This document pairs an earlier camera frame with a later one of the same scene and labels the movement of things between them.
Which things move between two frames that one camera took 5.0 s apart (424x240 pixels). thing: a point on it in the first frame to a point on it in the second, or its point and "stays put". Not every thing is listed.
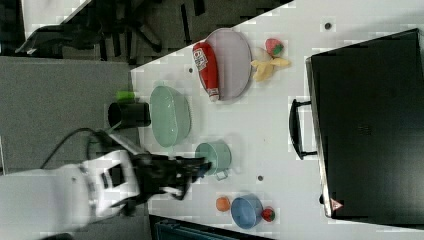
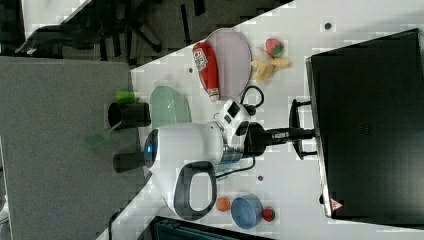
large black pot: (129, 114) stays put
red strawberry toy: (273, 47) stays put
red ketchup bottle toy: (207, 64) stays put
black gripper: (153, 172) to (258, 138)
